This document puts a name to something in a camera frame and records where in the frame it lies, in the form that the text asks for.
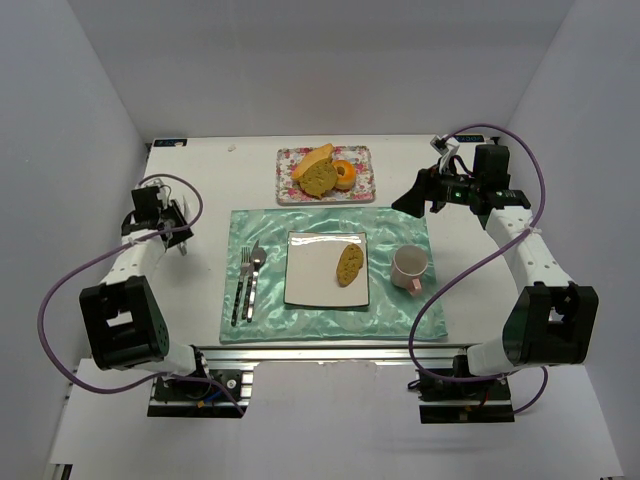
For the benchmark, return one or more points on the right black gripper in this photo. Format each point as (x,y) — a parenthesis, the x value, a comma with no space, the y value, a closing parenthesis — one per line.
(428,189)

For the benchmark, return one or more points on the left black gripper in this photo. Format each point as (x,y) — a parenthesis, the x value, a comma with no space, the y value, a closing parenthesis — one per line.
(176,223)

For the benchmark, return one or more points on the oval green bread slice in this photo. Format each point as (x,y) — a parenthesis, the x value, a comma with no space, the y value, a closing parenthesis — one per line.
(349,264)

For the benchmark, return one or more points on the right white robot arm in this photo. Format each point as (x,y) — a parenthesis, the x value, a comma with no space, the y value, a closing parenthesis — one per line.
(553,318)

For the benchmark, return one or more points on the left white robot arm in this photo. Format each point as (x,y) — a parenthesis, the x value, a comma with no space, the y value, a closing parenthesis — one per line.
(123,320)

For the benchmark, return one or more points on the round green bread slice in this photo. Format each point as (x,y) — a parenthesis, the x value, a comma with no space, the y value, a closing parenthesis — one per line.
(318,179)

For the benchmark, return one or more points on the orange bread wedge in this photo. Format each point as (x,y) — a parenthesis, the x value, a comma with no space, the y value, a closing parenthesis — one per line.
(314,156)

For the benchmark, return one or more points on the pink mug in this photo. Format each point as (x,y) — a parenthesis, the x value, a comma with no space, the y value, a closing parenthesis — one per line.
(409,263)

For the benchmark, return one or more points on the silver fork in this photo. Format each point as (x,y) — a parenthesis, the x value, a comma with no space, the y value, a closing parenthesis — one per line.
(245,263)

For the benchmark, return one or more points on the orange donut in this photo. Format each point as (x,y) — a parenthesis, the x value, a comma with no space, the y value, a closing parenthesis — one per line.
(346,174)

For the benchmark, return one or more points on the floral serving tray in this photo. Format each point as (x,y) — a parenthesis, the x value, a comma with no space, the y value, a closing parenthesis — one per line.
(363,190)

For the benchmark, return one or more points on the green satin placemat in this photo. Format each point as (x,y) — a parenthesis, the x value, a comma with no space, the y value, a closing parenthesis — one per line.
(391,310)

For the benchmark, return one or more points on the white square plate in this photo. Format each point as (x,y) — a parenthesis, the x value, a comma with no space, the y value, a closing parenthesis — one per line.
(311,271)

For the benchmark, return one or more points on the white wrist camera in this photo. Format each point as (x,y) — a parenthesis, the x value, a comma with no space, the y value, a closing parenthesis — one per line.
(447,147)

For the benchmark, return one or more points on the aluminium rail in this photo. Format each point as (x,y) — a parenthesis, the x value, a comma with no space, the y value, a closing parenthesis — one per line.
(313,353)

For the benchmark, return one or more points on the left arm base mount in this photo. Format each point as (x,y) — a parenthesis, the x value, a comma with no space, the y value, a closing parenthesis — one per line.
(171,398)

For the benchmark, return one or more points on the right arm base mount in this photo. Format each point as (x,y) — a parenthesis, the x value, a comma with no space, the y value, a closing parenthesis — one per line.
(446,402)

